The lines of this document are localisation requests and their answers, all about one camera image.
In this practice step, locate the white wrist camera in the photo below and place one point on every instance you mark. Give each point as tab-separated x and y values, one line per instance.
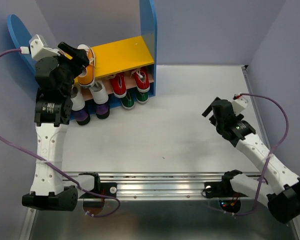
38	49
239	104

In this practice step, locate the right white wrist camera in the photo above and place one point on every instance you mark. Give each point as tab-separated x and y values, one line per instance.
239	104

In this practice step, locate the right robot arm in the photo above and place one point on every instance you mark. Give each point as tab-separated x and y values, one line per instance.
277	188

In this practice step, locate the orange sneaker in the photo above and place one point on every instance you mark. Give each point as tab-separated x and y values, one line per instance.
87	78
61	52

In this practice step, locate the green sneaker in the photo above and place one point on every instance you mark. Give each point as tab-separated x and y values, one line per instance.
142	97
127	101

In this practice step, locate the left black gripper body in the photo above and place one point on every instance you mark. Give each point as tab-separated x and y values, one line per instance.
73	68

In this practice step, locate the white sneaker right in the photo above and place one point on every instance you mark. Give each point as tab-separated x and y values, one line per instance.
99	93

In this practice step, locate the blue yellow shoe shelf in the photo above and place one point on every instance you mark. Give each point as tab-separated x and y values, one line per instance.
122	56

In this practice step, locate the white sneaker left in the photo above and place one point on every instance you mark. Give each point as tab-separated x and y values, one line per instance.
78	102

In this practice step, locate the red sneaker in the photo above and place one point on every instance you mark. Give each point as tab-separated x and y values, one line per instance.
141	78
118	85

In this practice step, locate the aluminium rail frame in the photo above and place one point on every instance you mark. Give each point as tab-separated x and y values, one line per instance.
162	156

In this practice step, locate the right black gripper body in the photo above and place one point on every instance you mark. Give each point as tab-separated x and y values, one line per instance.
215	122

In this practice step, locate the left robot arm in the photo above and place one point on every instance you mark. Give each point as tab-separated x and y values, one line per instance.
52	189

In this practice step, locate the purple sneaker left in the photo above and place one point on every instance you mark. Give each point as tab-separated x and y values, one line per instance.
82	117

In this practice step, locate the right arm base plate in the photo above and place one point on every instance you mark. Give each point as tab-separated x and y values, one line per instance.
218	189

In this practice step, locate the purple sneaker right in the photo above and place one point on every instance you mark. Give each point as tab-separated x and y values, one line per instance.
102	111

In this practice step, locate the purple sneaker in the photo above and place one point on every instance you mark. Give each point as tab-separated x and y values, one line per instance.
82	117
102	111

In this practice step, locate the white sneaker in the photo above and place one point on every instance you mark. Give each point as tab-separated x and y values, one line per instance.
78	102
99	93

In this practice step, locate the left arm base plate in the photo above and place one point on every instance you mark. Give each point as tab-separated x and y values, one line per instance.
106	189

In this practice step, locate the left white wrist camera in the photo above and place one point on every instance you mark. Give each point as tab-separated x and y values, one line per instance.
38	49

